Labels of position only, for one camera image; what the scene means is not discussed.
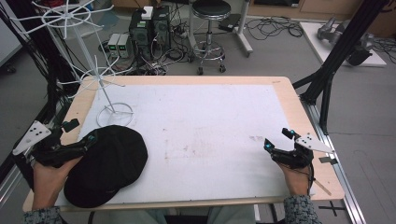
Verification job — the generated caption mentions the person's left hand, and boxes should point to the person's left hand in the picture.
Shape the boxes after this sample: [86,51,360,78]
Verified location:
[31,156,84,211]

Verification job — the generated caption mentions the white table mat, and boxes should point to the white table mat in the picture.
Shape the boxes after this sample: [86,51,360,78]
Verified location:
[54,83,316,206]

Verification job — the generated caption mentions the black round stool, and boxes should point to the black round stool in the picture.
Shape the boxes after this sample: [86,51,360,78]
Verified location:
[188,0,233,76]

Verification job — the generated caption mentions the black tape strip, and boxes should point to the black tape strip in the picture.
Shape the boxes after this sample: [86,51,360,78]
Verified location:
[318,156,339,165]

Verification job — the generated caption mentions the black flat box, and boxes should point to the black flat box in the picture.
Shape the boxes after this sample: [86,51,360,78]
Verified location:
[218,13,243,33]

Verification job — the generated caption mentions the person's legs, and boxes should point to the person's legs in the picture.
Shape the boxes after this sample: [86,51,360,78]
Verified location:
[92,204,257,224]

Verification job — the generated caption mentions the thin wooden stick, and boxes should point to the thin wooden stick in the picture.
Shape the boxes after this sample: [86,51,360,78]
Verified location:
[313,178,332,197]

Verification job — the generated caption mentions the white box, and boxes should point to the white box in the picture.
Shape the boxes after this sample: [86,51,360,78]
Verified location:
[140,6,154,21]

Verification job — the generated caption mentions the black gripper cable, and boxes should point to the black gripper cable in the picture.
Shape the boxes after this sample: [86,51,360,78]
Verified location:
[305,161,316,196]

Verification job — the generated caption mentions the black floor cables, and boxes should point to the black floor cables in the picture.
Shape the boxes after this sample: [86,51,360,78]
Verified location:
[245,16,304,42]

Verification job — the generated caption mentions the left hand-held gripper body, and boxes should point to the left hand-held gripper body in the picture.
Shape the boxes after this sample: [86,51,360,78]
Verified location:
[12,120,89,169]

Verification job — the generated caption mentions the aluminium rail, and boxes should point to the aluminium rail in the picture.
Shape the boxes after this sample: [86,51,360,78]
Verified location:
[299,98,369,224]

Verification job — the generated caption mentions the grey robot part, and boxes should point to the grey robot part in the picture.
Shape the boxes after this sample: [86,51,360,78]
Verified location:
[317,16,375,67]

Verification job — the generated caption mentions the white wire hat rack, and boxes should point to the white wire hat rack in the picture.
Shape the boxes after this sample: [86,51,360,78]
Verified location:
[9,0,135,128]

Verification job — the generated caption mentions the white table leg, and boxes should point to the white table leg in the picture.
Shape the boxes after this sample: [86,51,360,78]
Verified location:
[233,0,254,59]

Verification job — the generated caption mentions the grey power supply unit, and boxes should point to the grey power supply unit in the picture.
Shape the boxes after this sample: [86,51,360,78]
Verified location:
[117,33,133,59]
[106,33,121,59]

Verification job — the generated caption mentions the black stand with cables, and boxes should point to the black stand with cables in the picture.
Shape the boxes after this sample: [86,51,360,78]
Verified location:
[0,0,80,129]

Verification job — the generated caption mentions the black computer tower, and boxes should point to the black computer tower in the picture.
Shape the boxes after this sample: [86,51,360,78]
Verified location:
[151,6,172,53]
[128,9,155,61]

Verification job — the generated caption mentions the black metal frame stand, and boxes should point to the black metal frame stand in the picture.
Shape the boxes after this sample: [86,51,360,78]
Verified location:
[291,0,390,135]

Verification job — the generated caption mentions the person's right hand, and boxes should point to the person's right hand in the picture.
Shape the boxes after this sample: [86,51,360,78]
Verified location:
[276,161,313,198]

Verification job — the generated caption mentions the white floor board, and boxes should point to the white floor board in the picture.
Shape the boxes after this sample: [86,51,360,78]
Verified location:
[299,21,388,68]

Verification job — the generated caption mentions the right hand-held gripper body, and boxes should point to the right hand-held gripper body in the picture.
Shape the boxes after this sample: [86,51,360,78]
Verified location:
[270,133,336,170]

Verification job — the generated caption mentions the black cap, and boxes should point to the black cap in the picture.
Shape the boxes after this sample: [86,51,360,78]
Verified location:
[63,124,149,209]

